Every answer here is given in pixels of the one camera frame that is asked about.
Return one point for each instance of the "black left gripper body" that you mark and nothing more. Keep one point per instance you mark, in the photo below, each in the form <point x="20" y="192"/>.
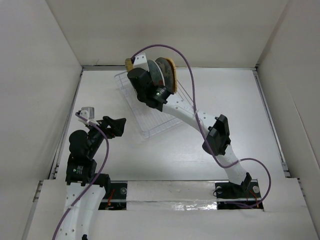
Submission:
<point x="97" y="136"/>

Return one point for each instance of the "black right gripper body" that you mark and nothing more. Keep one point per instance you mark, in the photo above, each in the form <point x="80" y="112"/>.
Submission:
<point x="140" y="98"/>

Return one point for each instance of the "red teal patterned plate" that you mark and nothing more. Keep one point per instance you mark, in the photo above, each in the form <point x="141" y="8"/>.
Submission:
<point x="158" y="77"/>

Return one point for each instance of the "cream plate brown rim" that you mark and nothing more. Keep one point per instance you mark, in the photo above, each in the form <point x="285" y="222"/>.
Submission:
<point x="151" y="68"/>

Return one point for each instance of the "orange woven square plate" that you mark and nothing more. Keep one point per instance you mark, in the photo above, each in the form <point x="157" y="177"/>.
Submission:
<point x="174" y="75"/>

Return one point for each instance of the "grey plate deer pattern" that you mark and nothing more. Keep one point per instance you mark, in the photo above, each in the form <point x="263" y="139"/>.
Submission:
<point x="167" y="72"/>

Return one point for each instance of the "yellow green woven plate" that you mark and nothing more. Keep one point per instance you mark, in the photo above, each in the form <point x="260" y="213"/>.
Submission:
<point x="128" y="64"/>

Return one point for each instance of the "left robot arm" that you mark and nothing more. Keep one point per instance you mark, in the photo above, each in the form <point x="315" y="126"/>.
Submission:
<point x="86" y="186"/>

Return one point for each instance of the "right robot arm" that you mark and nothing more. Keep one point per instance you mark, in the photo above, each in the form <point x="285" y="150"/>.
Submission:
<point x="214" y="130"/>

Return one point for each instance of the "white wire dish rack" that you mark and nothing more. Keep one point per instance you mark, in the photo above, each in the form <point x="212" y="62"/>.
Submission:
<point x="149" y="121"/>

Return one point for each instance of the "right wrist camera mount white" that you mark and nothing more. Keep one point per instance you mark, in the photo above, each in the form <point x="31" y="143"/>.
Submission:
<point x="141" y="61"/>

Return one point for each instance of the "metal rail front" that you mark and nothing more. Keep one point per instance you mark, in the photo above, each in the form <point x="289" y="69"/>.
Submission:
<point x="181" y="196"/>

